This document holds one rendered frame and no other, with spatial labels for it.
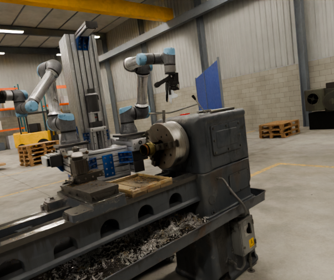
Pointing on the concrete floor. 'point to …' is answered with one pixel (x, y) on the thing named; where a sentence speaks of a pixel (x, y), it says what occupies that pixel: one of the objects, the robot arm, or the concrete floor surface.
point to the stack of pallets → (35, 152)
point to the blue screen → (210, 88)
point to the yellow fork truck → (22, 139)
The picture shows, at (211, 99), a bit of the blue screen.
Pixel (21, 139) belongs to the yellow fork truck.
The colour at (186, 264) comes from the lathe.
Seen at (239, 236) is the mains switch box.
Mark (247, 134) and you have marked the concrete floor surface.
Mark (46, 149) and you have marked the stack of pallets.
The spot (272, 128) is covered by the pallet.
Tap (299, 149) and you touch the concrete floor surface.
